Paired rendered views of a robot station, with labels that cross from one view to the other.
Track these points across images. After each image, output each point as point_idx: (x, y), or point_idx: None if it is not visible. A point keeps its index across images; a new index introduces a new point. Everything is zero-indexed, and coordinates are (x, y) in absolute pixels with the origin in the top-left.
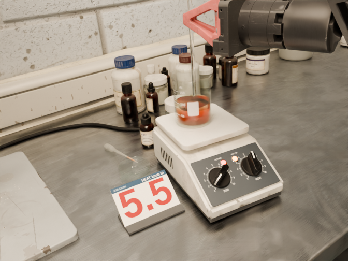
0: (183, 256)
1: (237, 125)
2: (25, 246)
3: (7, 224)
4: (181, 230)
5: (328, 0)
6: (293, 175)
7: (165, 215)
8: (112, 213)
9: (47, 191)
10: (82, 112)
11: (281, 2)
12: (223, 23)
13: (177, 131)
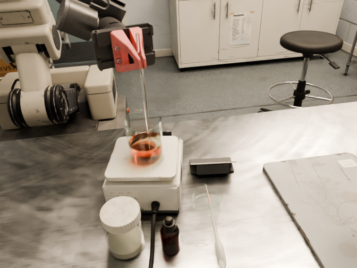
0: (206, 140)
1: (123, 141)
2: (297, 166)
3: (317, 186)
4: (199, 151)
5: (126, 11)
6: (104, 158)
7: (203, 159)
8: (237, 176)
9: (291, 208)
10: None
11: (121, 23)
12: (152, 36)
13: (170, 150)
